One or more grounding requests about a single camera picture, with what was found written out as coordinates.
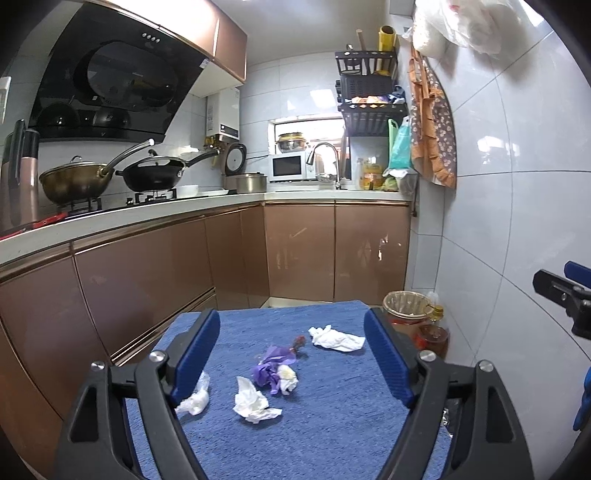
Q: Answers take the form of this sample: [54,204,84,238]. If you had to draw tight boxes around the white tissue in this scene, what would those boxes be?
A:
[308,325,366,353]

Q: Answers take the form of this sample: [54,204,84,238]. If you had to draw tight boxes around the brown kitchen cabinets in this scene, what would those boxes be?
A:
[1,195,410,475]

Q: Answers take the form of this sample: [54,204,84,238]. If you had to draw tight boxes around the steel pot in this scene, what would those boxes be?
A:
[223,172,267,194]

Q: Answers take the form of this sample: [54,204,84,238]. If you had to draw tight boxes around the black range hood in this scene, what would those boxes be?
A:
[30,3,208,143]

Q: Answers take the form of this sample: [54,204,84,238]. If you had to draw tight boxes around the amber cooking oil bottle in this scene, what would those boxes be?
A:
[414,305,450,359]

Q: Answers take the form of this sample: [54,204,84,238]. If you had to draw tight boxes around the white hanging plastic bag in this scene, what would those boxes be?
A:
[411,0,525,58]

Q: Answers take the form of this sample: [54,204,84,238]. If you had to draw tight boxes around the black frying pan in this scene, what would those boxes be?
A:
[115,147,221,193]

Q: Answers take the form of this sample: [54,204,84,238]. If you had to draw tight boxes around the orange patterned apron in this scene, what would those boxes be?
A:
[408,47,457,190]

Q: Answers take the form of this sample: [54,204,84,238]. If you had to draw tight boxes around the black wall rack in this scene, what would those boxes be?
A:
[335,47,409,137]

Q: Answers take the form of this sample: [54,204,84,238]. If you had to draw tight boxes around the small white tissue ball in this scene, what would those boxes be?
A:
[277,365,298,396]

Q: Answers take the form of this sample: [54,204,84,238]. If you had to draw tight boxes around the white water heater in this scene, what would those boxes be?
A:
[205,87,240,141]

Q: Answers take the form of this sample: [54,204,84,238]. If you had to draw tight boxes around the white crumpled paper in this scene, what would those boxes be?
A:
[232,376,283,425]

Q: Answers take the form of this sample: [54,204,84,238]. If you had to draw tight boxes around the chrome kitchen faucet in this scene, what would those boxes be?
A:
[305,141,342,190]

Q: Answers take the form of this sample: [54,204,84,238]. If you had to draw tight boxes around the brass wok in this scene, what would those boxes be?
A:
[39,139,155,205]

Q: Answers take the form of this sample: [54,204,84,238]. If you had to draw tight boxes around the beige bin with liner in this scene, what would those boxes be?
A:
[382,291,434,339]

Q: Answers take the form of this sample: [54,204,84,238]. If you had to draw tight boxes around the white microwave oven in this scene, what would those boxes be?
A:
[270,151,315,182]

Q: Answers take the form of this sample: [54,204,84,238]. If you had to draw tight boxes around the purple crumpled glove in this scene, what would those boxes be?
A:
[252,345,297,395]

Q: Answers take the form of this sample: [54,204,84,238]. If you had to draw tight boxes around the green plastic bag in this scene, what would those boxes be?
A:
[389,116,411,170]

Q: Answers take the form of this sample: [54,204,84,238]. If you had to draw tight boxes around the white plastic scrap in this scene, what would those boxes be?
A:
[175,371,211,416]

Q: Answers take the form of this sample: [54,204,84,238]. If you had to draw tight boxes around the blue towel mat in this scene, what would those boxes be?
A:
[124,299,454,480]

